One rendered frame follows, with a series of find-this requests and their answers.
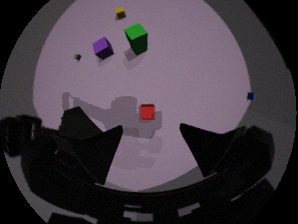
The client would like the small blue block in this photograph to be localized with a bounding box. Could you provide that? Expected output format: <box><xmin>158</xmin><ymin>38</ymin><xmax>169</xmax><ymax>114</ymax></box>
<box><xmin>247</xmin><ymin>92</ymin><xmax>255</xmax><ymax>101</ymax></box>

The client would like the small yellow cube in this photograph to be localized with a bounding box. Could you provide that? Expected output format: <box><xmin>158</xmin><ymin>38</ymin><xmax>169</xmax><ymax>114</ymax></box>
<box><xmin>116</xmin><ymin>7</ymin><xmax>126</xmax><ymax>19</ymax></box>

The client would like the red block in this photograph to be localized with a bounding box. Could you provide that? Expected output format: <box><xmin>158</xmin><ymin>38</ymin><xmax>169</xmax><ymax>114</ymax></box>
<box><xmin>141</xmin><ymin>104</ymin><xmax>156</xmax><ymax>120</ymax></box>

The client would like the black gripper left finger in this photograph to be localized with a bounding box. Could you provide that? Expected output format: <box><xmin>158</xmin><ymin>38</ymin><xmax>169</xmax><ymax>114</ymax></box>
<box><xmin>52</xmin><ymin>125</ymin><xmax>122</xmax><ymax>185</ymax></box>

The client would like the green block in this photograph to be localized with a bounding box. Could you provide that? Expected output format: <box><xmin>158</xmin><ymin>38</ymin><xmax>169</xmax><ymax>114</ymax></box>
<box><xmin>133</xmin><ymin>44</ymin><xmax>148</xmax><ymax>56</ymax></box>
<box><xmin>125</xmin><ymin>23</ymin><xmax>148</xmax><ymax>49</ymax></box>

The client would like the purple block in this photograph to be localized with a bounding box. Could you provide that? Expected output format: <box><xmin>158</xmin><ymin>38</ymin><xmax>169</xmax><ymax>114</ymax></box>
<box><xmin>92</xmin><ymin>36</ymin><xmax>114</xmax><ymax>60</ymax></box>

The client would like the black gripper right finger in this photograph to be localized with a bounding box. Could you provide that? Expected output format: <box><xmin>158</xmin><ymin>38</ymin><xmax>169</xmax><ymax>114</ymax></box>
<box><xmin>180</xmin><ymin>123</ymin><xmax>246</xmax><ymax>179</ymax></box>

